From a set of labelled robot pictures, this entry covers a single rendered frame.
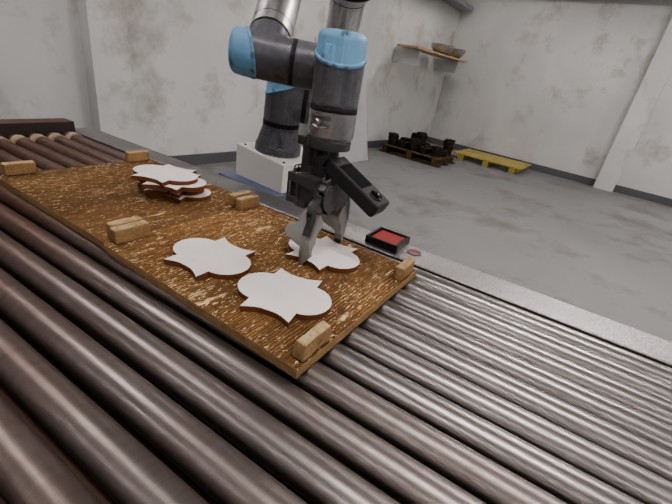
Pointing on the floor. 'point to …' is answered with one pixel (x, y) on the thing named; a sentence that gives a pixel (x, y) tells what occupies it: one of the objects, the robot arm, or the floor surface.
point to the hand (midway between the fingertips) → (323, 252)
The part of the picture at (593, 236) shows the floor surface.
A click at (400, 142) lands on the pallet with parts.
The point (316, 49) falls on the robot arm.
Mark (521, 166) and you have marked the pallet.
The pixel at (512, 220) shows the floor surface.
